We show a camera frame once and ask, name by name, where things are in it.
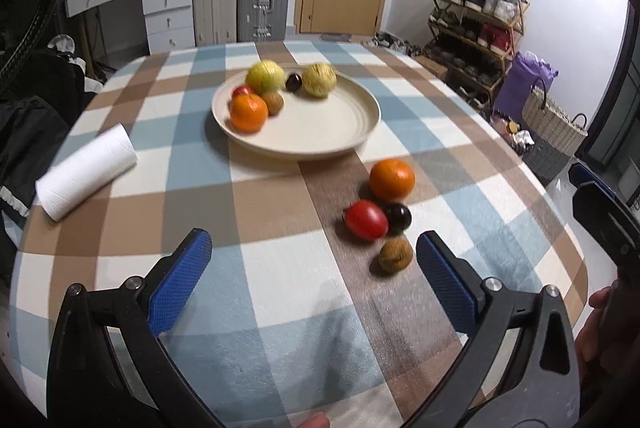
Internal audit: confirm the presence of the white paper towel roll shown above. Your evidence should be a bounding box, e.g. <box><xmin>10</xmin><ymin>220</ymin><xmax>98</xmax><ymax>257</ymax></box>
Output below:
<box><xmin>35</xmin><ymin>124</ymin><xmax>138</xmax><ymax>222</ymax></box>

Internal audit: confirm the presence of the bumpy yellow guava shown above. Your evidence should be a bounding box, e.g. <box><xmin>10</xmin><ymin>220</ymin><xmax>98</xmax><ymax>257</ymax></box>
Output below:
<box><xmin>302</xmin><ymin>63</ymin><xmax>337</xmax><ymax>98</ymax></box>

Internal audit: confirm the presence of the smooth yellow-green guava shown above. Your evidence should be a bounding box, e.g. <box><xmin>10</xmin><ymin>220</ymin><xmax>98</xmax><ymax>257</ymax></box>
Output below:
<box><xmin>245</xmin><ymin>60</ymin><xmax>285</xmax><ymax>96</ymax></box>

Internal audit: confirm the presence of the checkered tablecloth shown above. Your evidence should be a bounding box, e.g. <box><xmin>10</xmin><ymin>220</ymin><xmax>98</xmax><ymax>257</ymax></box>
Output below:
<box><xmin>3</xmin><ymin>41</ymin><xmax>588</xmax><ymax>427</ymax></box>

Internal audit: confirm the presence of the orange front mandarin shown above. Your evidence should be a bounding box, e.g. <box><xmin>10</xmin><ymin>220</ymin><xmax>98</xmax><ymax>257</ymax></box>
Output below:
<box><xmin>230</xmin><ymin>93</ymin><xmax>269</xmax><ymax>133</ymax></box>

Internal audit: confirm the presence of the dark purple plum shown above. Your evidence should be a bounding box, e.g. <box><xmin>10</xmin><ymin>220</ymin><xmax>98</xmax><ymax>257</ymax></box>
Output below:
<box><xmin>383</xmin><ymin>203</ymin><xmax>412</xmax><ymax>234</ymax></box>

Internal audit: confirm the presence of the person's left hand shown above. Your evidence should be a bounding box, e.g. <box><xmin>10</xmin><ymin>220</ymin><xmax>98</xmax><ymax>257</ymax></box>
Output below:
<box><xmin>297</xmin><ymin>412</ymin><xmax>330</xmax><ymax>428</ymax></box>

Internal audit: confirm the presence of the wooden shoe rack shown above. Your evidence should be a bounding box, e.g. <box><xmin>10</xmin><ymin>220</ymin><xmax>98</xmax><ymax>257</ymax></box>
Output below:
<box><xmin>424</xmin><ymin>0</ymin><xmax>529</xmax><ymax>110</ymax></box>

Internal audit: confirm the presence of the orange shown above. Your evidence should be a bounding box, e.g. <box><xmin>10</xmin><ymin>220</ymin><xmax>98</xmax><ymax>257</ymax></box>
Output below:
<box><xmin>369</xmin><ymin>158</ymin><xmax>416</xmax><ymax>202</ymax></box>

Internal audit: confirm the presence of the person's right hand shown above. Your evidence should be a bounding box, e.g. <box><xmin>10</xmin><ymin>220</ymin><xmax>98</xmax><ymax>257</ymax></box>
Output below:
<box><xmin>575</xmin><ymin>286</ymin><xmax>612</xmax><ymax>380</ymax></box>

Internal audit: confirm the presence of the cream round plate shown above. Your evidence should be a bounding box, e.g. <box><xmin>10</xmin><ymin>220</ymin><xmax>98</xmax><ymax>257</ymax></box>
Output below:
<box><xmin>212</xmin><ymin>72</ymin><xmax>381</xmax><ymax>160</ymax></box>

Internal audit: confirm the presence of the brown kiwi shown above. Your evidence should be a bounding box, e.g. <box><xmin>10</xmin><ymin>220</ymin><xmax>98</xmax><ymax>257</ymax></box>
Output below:
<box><xmin>262</xmin><ymin>91</ymin><xmax>284</xmax><ymax>117</ymax></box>
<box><xmin>378</xmin><ymin>237</ymin><xmax>413</xmax><ymax>274</ymax></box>

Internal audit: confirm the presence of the woven wicker basket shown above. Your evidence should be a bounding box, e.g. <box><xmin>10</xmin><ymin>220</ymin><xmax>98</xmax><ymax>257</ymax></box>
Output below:
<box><xmin>522</xmin><ymin>78</ymin><xmax>588</xmax><ymax>156</ymax></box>

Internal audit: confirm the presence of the red tomato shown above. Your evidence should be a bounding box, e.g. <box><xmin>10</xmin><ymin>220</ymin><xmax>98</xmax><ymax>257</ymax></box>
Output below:
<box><xmin>231</xmin><ymin>84</ymin><xmax>255</xmax><ymax>99</ymax></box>
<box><xmin>343</xmin><ymin>200</ymin><xmax>388</xmax><ymax>242</ymax></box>

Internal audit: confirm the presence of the purple bag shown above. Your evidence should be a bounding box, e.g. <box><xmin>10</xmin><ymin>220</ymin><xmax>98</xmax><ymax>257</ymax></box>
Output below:
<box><xmin>494</xmin><ymin>51</ymin><xmax>559</xmax><ymax>122</ymax></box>

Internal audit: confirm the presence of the black clothing pile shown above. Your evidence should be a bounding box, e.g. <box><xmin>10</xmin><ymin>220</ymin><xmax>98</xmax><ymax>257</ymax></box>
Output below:
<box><xmin>1</xmin><ymin>49</ymin><xmax>104</xmax><ymax>226</ymax></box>

